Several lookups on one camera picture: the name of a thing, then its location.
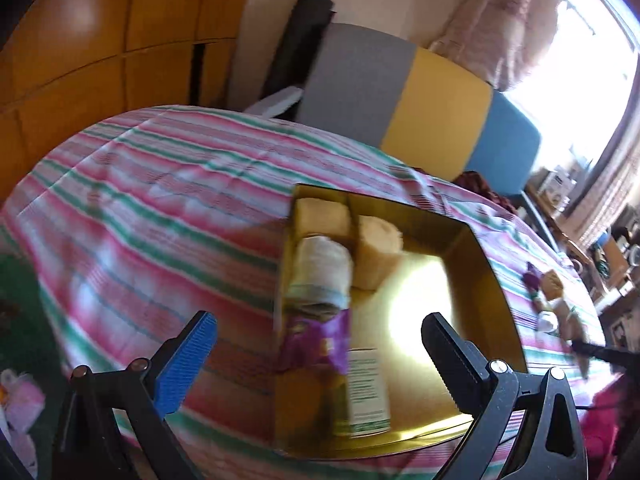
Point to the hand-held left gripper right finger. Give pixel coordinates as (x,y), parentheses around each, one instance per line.
(452,355)

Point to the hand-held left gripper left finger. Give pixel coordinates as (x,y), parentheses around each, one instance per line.
(182,365)

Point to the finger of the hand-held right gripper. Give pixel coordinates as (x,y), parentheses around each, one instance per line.
(600,352)

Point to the gold metal tin box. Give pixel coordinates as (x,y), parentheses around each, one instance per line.
(425,320)

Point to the small white packet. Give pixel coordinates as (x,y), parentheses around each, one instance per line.
(548,321)

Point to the yellow sponge block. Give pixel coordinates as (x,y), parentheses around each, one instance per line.
(377,250)
(552,284)
(320,217)

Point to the white box green label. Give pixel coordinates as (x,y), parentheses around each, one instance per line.
(367,390)

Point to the white cloth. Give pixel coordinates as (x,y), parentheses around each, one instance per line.
(322,270)

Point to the person's pink clothing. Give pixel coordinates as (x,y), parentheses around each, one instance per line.
(605,420)

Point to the wooden shelf unit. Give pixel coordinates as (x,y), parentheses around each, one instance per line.
(612,265)

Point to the wooden side desk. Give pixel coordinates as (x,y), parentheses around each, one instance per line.
(555,225)

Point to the green floor mat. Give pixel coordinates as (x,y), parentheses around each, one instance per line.
(30,320)

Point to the pink plastic bag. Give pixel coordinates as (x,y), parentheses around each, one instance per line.
(20,405)

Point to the striped pink green tablecloth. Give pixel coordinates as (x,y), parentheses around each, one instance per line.
(150,200)

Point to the white product box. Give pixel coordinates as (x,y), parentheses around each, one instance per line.
(557,185)

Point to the dark red cloth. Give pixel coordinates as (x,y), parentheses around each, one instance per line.
(475,182)

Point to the pink striped window curtain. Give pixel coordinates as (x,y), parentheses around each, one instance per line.
(610,175)

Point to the grey yellow blue chair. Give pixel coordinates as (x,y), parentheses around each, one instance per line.
(440,110)

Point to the pink patterned curtain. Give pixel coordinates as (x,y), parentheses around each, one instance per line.
(500,20)

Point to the black rolled mat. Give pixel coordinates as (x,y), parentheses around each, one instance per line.
(300,40)

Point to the wooden wardrobe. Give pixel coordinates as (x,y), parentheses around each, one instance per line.
(100,10)

